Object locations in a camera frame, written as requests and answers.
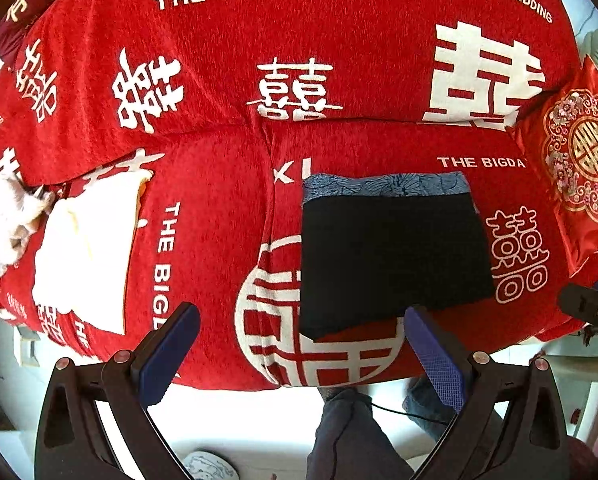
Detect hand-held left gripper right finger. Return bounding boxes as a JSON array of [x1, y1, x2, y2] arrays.
[[404, 304, 571, 480]]

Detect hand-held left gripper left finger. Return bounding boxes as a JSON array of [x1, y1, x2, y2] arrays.
[[35, 302, 201, 480]]

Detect black pants with blue waistband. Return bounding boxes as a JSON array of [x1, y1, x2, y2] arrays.
[[298, 171, 496, 341]]

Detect person's right leg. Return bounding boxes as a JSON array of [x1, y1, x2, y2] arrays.
[[404, 375, 461, 433]]

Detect folded white cloth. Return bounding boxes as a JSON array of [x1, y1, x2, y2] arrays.
[[31, 177, 147, 335]]

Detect patterned slipper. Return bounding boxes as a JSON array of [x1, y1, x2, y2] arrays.
[[181, 450, 240, 480]]

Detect red embroidered pillow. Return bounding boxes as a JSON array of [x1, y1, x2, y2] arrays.
[[506, 55, 598, 281]]

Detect red printed sofa cover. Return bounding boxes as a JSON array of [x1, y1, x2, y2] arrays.
[[0, 0, 598, 393]]

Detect crumpled white cloth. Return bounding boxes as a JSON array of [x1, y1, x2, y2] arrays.
[[0, 175, 56, 279]]

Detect black floor cable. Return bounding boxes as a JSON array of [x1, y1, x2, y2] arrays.
[[369, 400, 450, 424]]

